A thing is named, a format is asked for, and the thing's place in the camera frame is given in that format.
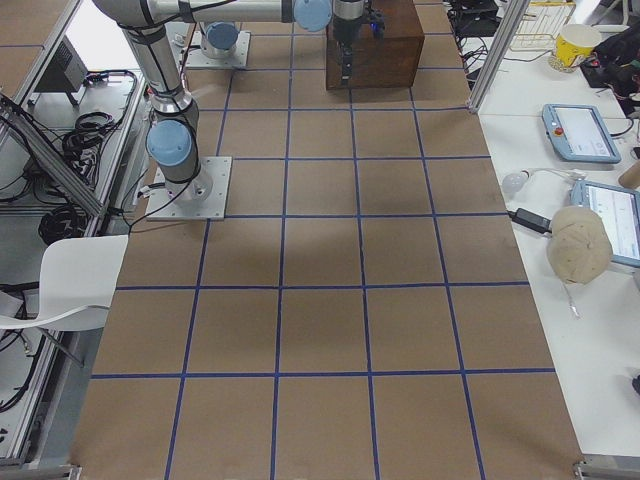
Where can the black power adapter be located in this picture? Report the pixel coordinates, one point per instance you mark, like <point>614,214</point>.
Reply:
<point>530,220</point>

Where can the dark wooden drawer cabinet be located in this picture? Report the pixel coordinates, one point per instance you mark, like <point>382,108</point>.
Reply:
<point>387,63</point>

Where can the teach pendant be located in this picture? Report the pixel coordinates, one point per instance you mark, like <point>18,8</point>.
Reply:
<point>578,133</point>
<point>618,208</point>

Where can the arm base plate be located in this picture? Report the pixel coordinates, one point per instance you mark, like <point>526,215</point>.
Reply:
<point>204,198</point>
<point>199,55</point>

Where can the white light bulb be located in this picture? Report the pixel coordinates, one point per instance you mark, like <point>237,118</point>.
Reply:
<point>514,182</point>

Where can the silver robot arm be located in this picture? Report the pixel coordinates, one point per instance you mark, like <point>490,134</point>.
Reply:
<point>344,17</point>
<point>172,140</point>

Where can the near teach pendant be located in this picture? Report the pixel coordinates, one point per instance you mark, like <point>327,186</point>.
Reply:
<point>618,208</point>

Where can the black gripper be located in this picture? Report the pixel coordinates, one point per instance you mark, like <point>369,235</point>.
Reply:
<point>344,27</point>

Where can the beige cap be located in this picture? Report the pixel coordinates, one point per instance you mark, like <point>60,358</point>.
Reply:
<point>579,250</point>

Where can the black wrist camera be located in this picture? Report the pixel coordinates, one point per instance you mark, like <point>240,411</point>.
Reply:
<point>375,20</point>

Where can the aluminium frame post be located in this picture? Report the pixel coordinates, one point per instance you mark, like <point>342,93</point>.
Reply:
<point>501,41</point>

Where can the white chair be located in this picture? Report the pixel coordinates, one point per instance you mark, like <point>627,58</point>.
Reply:
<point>76,286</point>

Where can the yellow paper cup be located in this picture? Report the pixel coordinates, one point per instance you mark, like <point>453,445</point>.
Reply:
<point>573,45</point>

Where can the gold wire rack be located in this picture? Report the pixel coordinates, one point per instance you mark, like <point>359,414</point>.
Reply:
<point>541,24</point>

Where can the far teach pendant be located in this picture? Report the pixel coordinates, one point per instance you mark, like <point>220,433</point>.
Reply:
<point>578,133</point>

